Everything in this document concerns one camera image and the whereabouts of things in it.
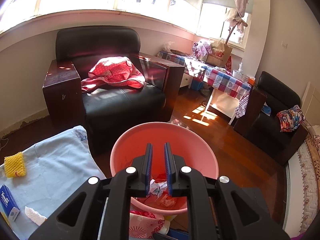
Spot checkered cloth side table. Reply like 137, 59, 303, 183
157, 51, 252, 118

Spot colourful cushion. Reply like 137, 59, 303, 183
276, 105, 305, 132

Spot coat stand with clothes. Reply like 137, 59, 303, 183
225, 0, 248, 44

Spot pink white patterned bag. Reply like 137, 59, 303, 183
129, 210, 165, 239

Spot red polka dot garment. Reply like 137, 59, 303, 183
81, 56, 145, 93

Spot brown paper shopping bag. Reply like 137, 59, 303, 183
206, 40, 233, 67

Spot red white wrapper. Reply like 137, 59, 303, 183
149, 179, 168, 198

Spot white drawer cabinet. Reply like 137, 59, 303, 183
180, 73, 193, 88

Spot red snack wrapper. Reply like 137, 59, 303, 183
136, 192, 187, 210

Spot yellow foam fruit net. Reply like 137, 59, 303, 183
4, 152, 27, 178

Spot white styrofoam piece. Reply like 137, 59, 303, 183
24, 206, 47, 226

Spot light blue floral tablecloth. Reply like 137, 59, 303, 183
1, 126, 105, 239

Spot blue Tempo tissue pack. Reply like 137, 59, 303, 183
1, 184, 20, 222

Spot pink plastic trash bucket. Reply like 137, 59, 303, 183
104, 122, 219, 225

